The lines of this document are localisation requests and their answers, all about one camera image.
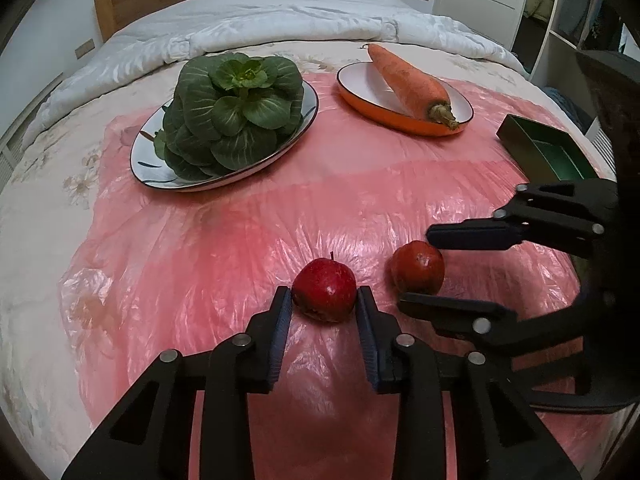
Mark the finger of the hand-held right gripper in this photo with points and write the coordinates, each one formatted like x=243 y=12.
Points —
x=470 y=237
x=450 y=310

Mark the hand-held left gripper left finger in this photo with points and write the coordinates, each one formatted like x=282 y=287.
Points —
x=282 y=340

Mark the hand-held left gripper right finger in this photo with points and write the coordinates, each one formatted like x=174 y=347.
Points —
x=367 y=340

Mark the small red apple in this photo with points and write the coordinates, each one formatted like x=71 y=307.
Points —
x=325 y=292
x=417 y=272

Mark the green tray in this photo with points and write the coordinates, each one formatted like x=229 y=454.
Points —
x=530 y=152

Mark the blue cloth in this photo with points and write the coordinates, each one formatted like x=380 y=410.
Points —
x=562 y=105

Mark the pink plastic sheet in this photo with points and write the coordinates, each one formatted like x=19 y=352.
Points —
x=200 y=260

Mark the white shelf unit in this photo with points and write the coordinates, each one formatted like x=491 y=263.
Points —
x=547 y=50

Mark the carrot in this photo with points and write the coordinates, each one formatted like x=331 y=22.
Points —
x=410 y=85

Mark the orange oval dish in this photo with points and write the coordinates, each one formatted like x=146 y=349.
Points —
x=360 y=85

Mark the white plate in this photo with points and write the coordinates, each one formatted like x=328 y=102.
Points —
x=150 y=160

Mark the green bok choy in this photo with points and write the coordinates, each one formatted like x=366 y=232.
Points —
x=235 y=110

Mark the floral bedsheet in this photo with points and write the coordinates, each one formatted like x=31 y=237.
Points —
x=50 y=210

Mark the white duvet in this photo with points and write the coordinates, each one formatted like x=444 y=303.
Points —
x=250 y=15

